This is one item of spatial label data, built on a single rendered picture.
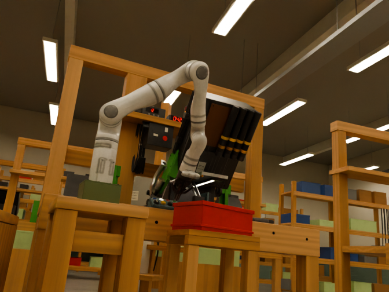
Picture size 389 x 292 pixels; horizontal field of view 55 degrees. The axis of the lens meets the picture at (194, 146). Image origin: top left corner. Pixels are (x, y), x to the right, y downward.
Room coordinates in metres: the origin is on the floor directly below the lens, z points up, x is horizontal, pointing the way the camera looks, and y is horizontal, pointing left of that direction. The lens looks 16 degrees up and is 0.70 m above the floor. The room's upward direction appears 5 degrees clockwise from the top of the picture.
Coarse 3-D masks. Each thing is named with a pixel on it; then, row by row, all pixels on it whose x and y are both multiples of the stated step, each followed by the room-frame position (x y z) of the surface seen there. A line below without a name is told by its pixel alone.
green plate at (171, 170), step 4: (176, 152) 2.06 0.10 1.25; (172, 156) 2.10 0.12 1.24; (176, 156) 2.06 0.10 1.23; (168, 160) 2.14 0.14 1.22; (172, 160) 2.07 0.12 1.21; (176, 160) 2.07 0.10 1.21; (168, 164) 2.11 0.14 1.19; (172, 164) 2.05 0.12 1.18; (176, 164) 2.07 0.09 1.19; (168, 168) 2.08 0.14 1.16; (172, 168) 2.05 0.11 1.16; (176, 168) 2.07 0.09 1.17; (164, 172) 2.12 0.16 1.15; (168, 172) 2.05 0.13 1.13; (172, 172) 2.06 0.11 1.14; (176, 172) 2.07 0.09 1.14; (164, 176) 2.09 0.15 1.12; (168, 176) 2.04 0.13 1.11; (172, 176) 2.06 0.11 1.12; (176, 176) 2.07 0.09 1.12
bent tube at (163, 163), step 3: (162, 162) 2.12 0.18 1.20; (165, 162) 2.14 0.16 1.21; (162, 165) 2.10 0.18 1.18; (165, 165) 2.11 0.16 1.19; (159, 168) 2.14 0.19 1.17; (162, 168) 2.13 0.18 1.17; (156, 171) 2.16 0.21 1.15; (159, 171) 2.15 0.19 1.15; (156, 174) 2.16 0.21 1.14; (159, 174) 2.16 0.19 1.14; (153, 177) 2.17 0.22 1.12; (156, 177) 2.17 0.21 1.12; (153, 180) 2.16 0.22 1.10; (156, 180) 2.17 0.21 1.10; (153, 183) 2.16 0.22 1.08; (150, 186) 2.16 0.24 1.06; (153, 186) 2.15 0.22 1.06; (150, 189) 2.13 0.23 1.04; (150, 192) 2.10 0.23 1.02; (150, 195) 2.08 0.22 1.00
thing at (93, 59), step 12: (72, 48) 2.15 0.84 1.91; (84, 48) 2.18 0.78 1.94; (84, 60) 2.18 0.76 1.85; (96, 60) 2.21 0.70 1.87; (108, 60) 2.24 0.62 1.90; (120, 60) 2.27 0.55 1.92; (108, 72) 2.32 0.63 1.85; (120, 72) 2.31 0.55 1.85; (132, 72) 2.31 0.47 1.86; (144, 72) 2.34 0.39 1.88; (156, 72) 2.37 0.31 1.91; (168, 72) 2.41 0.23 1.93; (192, 84) 2.48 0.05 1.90; (228, 96) 2.60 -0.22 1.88; (240, 96) 2.64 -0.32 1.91; (252, 96) 2.68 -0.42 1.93; (264, 108) 2.73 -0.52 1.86
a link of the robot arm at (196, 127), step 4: (192, 124) 1.59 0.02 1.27; (196, 124) 1.58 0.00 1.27; (200, 124) 1.58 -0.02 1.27; (204, 124) 1.59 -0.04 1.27; (192, 128) 1.64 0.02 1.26; (196, 128) 1.64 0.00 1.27; (200, 128) 1.64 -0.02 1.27; (204, 128) 1.65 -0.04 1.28; (192, 132) 1.66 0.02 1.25; (196, 132) 1.64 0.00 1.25; (200, 132) 1.64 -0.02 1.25; (204, 132) 1.67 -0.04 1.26; (192, 136) 1.64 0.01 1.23
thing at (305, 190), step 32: (288, 192) 6.98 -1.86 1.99; (320, 192) 7.04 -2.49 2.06; (352, 192) 7.29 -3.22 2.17; (288, 224) 7.02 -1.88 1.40; (320, 224) 7.03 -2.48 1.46; (352, 224) 7.27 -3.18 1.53; (384, 224) 7.40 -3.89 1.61; (288, 256) 6.95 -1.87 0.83; (320, 256) 7.45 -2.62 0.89; (352, 256) 7.25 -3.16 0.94; (288, 288) 6.88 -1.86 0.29; (320, 288) 7.14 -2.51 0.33; (352, 288) 7.33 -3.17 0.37; (384, 288) 7.52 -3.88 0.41
